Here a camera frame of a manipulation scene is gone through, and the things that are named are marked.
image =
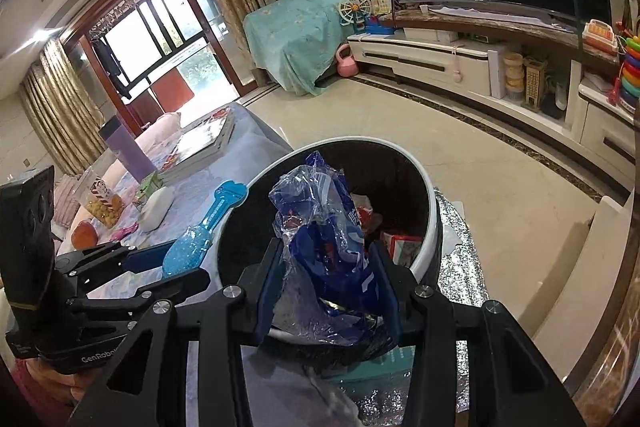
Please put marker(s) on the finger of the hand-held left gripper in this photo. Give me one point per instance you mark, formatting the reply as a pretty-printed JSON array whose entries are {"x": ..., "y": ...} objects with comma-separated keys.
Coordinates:
[
  {"x": 145, "y": 257},
  {"x": 175, "y": 284}
]

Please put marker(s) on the teal covered furniture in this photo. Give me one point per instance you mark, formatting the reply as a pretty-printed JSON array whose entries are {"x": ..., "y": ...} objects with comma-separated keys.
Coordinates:
[{"x": 295, "y": 37}]

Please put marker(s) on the teal box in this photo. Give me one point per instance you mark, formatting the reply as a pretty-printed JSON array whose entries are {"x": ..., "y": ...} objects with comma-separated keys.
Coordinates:
[{"x": 385, "y": 364}]

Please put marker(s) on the orange toy cash register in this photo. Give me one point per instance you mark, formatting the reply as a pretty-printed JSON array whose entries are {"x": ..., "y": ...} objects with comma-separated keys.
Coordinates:
[{"x": 600, "y": 37}]

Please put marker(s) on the white round bin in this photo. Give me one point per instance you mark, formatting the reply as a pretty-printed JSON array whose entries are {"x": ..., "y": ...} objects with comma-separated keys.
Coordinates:
[{"x": 400, "y": 177}]

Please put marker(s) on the green snack packet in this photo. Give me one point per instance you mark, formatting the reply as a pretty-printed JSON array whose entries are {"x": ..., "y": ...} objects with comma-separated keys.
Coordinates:
[{"x": 149, "y": 187}]

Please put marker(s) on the blue plastic bag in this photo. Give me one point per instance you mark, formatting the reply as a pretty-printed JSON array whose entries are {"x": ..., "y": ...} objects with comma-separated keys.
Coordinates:
[{"x": 330, "y": 257}]

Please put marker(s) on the white television cabinet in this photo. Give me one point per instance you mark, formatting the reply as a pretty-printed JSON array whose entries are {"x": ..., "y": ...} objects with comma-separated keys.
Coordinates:
[{"x": 425, "y": 57}]

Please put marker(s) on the clear popcorn cup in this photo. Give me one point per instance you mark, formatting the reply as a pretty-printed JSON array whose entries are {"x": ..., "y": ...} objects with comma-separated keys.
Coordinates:
[{"x": 102, "y": 207}]

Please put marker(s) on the ferris wheel toy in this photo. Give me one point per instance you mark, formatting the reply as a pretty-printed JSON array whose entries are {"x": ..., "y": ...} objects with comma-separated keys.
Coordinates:
[{"x": 354, "y": 9}]

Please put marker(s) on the wooden glass balcony door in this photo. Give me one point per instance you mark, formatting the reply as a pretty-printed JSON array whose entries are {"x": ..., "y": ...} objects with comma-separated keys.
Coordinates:
[{"x": 150, "y": 22}]

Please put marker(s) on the dark hanging clothes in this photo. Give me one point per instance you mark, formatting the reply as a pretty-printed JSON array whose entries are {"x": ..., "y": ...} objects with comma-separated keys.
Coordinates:
[{"x": 112, "y": 67}]

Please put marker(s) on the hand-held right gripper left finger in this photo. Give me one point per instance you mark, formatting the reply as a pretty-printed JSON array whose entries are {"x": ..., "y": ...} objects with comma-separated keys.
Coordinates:
[{"x": 265, "y": 292}]

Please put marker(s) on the pink striped cushion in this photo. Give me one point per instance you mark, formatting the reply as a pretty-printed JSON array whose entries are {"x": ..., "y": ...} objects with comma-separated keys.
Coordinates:
[{"x": 65, "y": 202}]

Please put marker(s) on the red apple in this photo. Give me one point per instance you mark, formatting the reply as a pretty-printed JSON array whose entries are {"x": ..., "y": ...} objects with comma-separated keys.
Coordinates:
[{"x": 84, "y": 236}]

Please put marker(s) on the wooden house shaped box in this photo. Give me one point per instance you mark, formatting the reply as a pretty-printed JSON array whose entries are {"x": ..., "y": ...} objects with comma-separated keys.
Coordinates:
[{"x": 534, "y": 84}]

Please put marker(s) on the blue patterned tablecloth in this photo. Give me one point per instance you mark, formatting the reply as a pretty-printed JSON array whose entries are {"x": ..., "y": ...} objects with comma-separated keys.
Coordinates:
[{"x": 255, "y": 142}]

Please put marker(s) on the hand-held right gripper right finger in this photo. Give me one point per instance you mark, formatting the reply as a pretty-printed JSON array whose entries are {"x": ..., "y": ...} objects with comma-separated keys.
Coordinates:
[{"x": 387, "y": 297}]

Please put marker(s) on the blue toy base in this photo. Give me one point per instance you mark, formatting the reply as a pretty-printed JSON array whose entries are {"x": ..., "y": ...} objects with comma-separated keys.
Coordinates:
[{"x": 375, "y": 28}]

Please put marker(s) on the purple tumbler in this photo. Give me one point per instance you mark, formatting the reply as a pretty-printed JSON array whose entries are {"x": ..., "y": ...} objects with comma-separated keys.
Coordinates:
[{"x": 130, "y": 152}]

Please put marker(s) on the silver glitter mat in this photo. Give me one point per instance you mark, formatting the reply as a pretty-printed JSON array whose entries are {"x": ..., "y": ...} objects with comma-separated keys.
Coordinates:
[{"x": 460, "y": 277}]

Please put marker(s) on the yellow container stack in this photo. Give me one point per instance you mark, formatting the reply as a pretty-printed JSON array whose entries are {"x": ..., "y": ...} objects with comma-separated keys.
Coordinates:
[{"x": 513, "y": 77}]

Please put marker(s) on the pink kettlebell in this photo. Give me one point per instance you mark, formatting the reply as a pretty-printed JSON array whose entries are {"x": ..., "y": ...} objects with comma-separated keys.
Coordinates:
[{"x": 346, "y": 67}]

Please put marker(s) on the person's left hand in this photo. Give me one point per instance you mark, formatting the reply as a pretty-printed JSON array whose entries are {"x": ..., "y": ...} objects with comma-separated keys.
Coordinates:
[{"x": 77, "y": 394}]

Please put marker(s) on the pink hair accessory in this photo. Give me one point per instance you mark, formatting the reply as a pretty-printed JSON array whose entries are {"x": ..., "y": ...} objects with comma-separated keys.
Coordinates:
[{"x": 122, "y": 233}]

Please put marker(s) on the white tissue pack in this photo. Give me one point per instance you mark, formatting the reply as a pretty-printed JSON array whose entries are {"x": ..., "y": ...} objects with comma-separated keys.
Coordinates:
[{"x": 155, "y": 209}]

